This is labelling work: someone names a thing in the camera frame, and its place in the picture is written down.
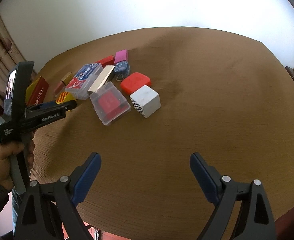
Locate person's left hand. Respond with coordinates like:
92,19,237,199
0,132,35,191

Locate white striped cube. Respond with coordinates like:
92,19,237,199
129,85,161,118

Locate beige patterned curtain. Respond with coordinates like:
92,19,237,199
0,8,37,106

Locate yellow striped cube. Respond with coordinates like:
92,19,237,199
56,92,76,104

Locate red rounded case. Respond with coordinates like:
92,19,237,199
120,72,151,95

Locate red wooden block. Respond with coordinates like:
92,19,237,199
97,55,114,68

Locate pink lip gloss tube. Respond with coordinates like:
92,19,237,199
54,72,74,97

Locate clear case red insert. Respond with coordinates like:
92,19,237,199
89,82,131,126

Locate blue patterned keychain pouch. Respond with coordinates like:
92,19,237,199
114,61,131,81

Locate red gold tin box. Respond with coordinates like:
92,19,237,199
25,76,49,106

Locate pink wooden block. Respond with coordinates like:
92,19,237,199
114,49,128,64

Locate person's blue jeans leg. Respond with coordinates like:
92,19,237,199
12,188,22,232

